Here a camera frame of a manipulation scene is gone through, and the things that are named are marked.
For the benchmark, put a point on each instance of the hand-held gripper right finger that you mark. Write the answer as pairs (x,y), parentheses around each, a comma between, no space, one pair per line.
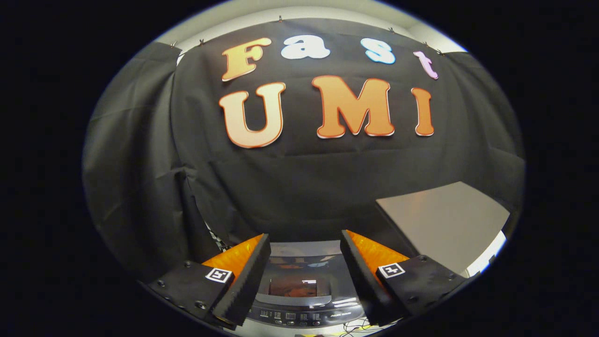
(365,285)

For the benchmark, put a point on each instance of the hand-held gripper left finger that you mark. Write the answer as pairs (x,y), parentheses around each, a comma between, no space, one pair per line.
(243,285)

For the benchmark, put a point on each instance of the dark grey washing machine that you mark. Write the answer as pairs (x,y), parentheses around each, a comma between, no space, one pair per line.
(304,267)

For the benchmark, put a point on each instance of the black backdrop cloth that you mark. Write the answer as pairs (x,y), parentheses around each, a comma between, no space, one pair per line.
(304,187)

